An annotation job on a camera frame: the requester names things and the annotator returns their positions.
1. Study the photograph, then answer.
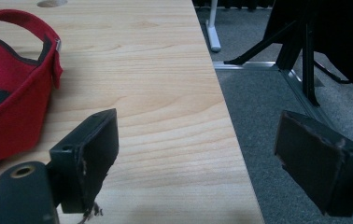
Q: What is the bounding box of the red baseball cap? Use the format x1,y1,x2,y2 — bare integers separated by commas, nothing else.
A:
0,8,64,183

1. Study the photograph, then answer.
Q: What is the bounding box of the black tripod stand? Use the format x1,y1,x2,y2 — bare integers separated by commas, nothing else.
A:
224,8,351,107

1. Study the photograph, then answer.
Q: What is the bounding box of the dark curtain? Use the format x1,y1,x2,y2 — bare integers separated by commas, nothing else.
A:
263,0,353,105

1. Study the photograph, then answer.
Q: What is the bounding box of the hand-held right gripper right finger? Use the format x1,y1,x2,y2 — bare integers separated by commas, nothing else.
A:
274,110,353,217

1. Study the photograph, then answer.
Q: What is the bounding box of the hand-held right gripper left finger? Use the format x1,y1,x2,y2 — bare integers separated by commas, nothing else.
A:
47,108,120,224

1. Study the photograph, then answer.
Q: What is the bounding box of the aluminium floor rail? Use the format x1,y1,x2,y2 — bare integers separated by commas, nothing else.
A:
212,61,280,70
278,68,336,129

